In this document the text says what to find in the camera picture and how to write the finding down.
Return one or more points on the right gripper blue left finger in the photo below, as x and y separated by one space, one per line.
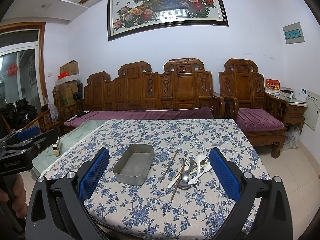
56 208

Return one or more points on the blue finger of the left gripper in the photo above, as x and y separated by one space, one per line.
28 133

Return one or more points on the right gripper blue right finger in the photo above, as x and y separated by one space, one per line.
273 219

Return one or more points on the white plastic ladle spoon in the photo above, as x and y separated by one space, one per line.
197 160

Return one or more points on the metal smiley spoon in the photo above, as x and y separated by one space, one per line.
183 183

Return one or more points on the dark wooden chopstick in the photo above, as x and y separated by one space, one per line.
177 182
169 165

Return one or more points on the metal fork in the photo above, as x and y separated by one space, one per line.
202 164

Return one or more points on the white plastic fork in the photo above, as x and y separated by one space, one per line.
184 168

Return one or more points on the person left hand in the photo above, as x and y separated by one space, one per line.
17 189

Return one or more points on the wooden side chair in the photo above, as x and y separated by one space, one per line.
44 121

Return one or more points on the clear plastic bag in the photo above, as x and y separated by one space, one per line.
54 113

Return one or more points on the small box on table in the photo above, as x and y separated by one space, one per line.
56 147

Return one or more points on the large cardboard box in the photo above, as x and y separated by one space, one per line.
65 92

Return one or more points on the glass sliding door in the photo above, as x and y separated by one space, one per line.
23 86

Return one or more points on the purple armchair cushion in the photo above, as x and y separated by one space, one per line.
257 120

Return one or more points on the carved wooden armchair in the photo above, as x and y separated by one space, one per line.
241 86

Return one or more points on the blue floral tablecloth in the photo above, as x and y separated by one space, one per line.
146 211

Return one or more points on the top cardboard box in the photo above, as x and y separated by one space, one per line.
71 68

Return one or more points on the purple sofa cushion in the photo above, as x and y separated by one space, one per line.
171 114

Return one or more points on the metal rectangular tray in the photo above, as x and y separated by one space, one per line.
134 165

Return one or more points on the wooden side table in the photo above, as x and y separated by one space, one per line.
288 110

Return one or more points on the red gift box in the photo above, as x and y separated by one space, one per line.
272 85

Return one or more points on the carved wooden sofa bench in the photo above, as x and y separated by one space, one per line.
184 84

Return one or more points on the white router box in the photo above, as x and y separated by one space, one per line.
300 94

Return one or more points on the framed peacock flower painting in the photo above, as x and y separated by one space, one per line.
126 17

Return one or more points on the white wall cover panel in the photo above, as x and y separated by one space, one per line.
311 114

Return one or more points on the grey wall electrical panel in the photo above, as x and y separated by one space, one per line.
293 33

